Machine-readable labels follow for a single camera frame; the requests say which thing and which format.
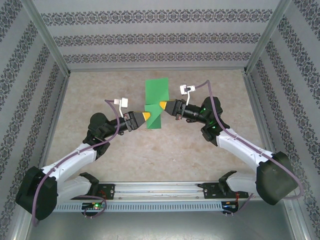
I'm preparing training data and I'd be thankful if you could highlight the controller board green light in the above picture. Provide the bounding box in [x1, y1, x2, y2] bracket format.
[82, 202, 104, 211]

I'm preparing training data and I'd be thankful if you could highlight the aluminium side rail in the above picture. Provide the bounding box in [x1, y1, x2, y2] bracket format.
[243, 73, 285, 166]
[34, 74, 71, 176]

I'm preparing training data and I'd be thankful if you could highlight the aluminium mounting rail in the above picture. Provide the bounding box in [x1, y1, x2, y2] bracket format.
[69, 181, 258, 201]

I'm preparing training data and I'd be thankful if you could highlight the aluminium back rail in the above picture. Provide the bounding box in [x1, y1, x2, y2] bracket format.
[67, 65, 248, 74]

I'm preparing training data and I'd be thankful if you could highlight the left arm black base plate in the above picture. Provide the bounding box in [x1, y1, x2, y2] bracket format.
[96, 183, 116, 201]

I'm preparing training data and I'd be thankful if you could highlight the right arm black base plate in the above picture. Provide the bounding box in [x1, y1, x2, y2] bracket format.
[203, 182, 226, 200]

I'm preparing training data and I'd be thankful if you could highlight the green paper sheet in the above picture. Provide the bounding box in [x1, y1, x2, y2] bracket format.
[144, 77, 171, 130]

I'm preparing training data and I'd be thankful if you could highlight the aluminium frame post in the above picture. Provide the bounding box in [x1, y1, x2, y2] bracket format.
[242, 0, 293, 75]
[21, 0, 71, 76]

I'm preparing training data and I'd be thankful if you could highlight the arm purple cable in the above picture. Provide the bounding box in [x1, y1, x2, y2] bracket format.
[194, 79, 305, 218]
[32, 99, 121, 227]

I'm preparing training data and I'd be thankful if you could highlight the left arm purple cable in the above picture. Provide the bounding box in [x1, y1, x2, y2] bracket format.
[32, 99, 121, 227]

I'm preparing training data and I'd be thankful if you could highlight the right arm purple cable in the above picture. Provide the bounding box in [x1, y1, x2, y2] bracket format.
[194, 79, 305, 218]

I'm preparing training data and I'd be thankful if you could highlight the slotted grey cable duct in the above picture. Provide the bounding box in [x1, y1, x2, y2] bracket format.
[55, 201, 224, 213]

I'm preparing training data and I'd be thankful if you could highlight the controller board blue light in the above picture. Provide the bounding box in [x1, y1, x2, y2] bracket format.
[223, 201, 240, 211]

